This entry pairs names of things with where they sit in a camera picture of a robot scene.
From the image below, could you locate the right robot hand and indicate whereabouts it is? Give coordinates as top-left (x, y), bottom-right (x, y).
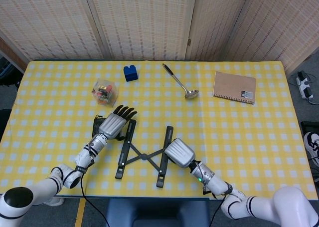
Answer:
top-left (164, 138), bottom-right (196, 169)

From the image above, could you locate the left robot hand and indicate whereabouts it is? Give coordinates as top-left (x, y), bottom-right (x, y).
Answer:
top-left (98, 104), bottom-right (138, 141)

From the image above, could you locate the black folding laptop stand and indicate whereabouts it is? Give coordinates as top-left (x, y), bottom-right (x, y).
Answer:
top-left (114, 119), bottom-right (174, 189)

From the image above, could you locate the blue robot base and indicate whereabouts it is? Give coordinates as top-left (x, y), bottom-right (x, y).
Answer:
top-left (106, 198), bottom-right (211, 227)

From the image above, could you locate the clear box with toys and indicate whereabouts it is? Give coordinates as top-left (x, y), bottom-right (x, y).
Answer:
top-left (91, 78), bottom-right (120, 108)

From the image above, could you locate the blue building block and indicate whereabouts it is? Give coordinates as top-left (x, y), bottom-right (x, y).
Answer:
top-left (123, 65), bottom-right (139, 82)

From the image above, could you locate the yellow checked tablecloth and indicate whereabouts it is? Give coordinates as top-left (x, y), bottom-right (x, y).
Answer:
top-left (0, 60), bottom-right (319, 201)

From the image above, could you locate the brown spiral notebook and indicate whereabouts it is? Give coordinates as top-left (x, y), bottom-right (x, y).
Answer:
top-left (212, 71), bottom-right (257, 105)

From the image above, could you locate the yellow floor tape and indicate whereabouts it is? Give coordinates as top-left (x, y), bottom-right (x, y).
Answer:
top-left (74, 198), bottom-right (87, 227)

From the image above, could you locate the white shoe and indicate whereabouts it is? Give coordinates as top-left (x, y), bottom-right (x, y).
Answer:
top-left (46, 197), bottom-right (65, 207)

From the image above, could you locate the beige woven folding screen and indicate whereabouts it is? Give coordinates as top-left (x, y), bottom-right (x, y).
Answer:
top-left (0, 0), bottom-right (319, 73)

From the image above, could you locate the black bag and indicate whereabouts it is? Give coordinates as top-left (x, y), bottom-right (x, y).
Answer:
top-left (0, 109), bottom-right (12, 138)

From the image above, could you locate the white and black sneaker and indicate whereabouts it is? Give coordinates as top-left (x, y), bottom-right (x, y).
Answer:
top-left (303, 131), bottom-right (319, 167)

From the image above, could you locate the white power strip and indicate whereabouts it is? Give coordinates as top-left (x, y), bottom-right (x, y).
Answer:
top-left (296, 71), bottom-right (315, 100)

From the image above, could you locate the steel ladle black handle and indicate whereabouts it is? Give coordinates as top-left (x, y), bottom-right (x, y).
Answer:
top-left (162, 63), bottom-right (199, 100)

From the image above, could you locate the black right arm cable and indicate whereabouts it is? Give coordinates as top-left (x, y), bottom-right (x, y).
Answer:
top-left (208, 192), bottom-right (225, 227)

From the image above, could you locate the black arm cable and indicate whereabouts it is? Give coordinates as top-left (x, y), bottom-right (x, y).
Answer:
top-left (79, 171), bottom-right (110, 227)
top-left (208, 192), bottom-right (225, 227)

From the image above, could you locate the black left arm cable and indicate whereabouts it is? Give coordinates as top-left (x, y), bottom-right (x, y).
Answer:
top-left (79, 171), bottom-right (110, 227)

